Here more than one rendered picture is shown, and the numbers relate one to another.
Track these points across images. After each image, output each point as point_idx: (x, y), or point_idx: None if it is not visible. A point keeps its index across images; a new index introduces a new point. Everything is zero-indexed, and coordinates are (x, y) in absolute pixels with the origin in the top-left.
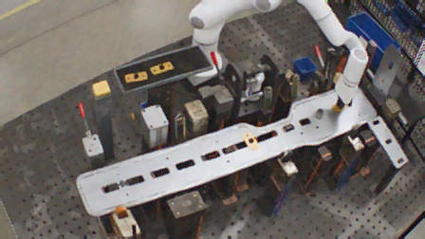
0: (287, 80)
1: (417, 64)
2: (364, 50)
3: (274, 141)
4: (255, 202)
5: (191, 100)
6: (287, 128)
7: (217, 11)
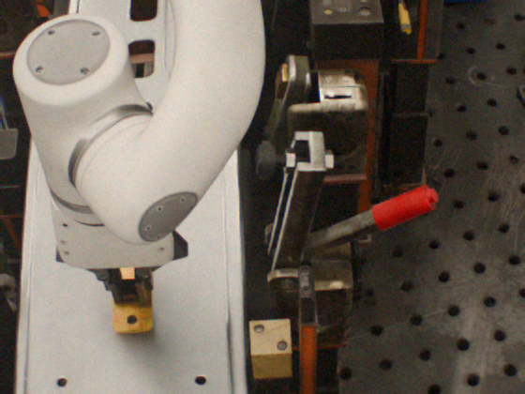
0: (310, 70)
1: None
2: (121, 171)
3: (112, 4)
4: None
5: (513, 85)
6: (146, 67)
7: None
